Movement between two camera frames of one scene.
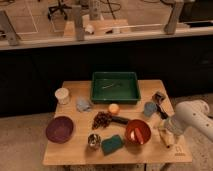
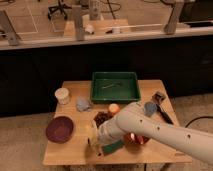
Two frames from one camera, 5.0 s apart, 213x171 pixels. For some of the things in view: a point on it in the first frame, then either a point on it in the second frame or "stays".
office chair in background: x=62 y=7 stays
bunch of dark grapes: x=101 y=120 stays
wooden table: x=109 y=133 stays
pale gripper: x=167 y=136 → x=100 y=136
